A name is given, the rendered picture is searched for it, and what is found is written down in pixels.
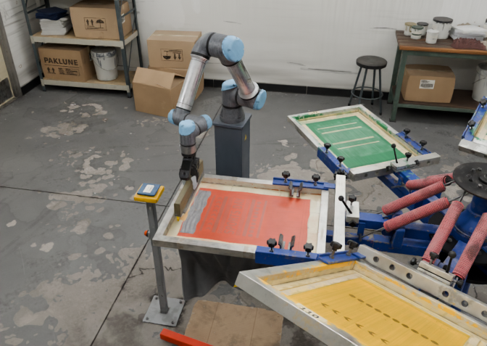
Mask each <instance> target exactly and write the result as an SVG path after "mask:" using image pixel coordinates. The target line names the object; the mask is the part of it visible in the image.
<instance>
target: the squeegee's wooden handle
mask: <svg viewBox="0 0 487 346"><path fill-rule="evenodd" d="M199 165H200V167H199V169H198V164H197V170H198V172H199V178H200V176H201V174H202V173H203V172H204V166H203V160H199ZM191 177H192V176H191V175H190V178H189V180H188V181H186V182H185V184H184V186H183V188H182V190H181V191H180V193H179V195H178V198H177V199H176V201H175V203H174V211H175V216H177V217H181V215H182V214H183V210H184V208H185V206H186V204H187V202H188V200H189V198H190V196H191V194H192V192H193V184H192V183H193V181H192V180H191Z"/></svg>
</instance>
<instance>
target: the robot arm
mask: <svg viewBox="0 0 487 346"><path fill-rule="evenodd" d="M243 55H244V43H243V41H242V40H241V39H240V38H238V37H235V36H229V35H225V34H221V33H215V32H208V33H205V34H204V35H203V36H201V37H200V38H199V39H198V40H197V42H196V43H195V44H194V46H193V48H192V51H191V61H190V65H189V67H188V71H187V73H186V77H185V80H184V83H183V87H182V89H181V92H180V96H179V99H178V103H177V105H176V108H175V109H172V110H170V112H169V114H168V120H169V122H170V123H172V124H174V125H176V126H179V135H180V150H181V154H182V156H184V158H183V161H182V165H181V168H180V172H179V177H180V180H181V181H182V183H183V185H184V184H185V182H186V181H188V180H189V178H190V175H191V176H192V177H191V180H192V181H193V183H192V184H193V190H195V189H196V187H197V184H198V180H199V172H198V170H197V164H198V169H199V167H200V165H199V157H196V137H197V136H199V135H200V134H202V133H203V132H205V131H207V130H208V129H209V128H211V127H212V120H211V118H210V116H208V115H200V116H196V115H192V114H190V112H191V108H192V106H193V102H194V99H195V96H196V92H197V90H198V87H199V84H200V81H201V77H202V74H203V72H204V68H205V65H206V63H207V62H208V61H209V58H210V57H215V58H218V59H219V60H220V62H221V64H222V65H223V66H225V67H227V68H228V70H229V72H230V74H231V75H232V77H233V79H231V80H227V81H225V82H223V83H222V89H221V91H222V109H221V111H220V121H222V122H223V123H227V124H237V123H241V122H243V121H244V120H245V113H244V109H243V107H242V106H244V107H248V108H251V109H253V110H260V109H261V108H262V107H263V105H264V103H265V100H266V96H267V94H266V91H265V90H263V89H260V88H259V87H258V85H257V83H255V82H254V81H253V80H252V79H251V76H250V75H249V72H248V70H247V69H246V66H245V64H244V62H243V60H242V57H243ZM196 159H197V160H196Z"/></svg>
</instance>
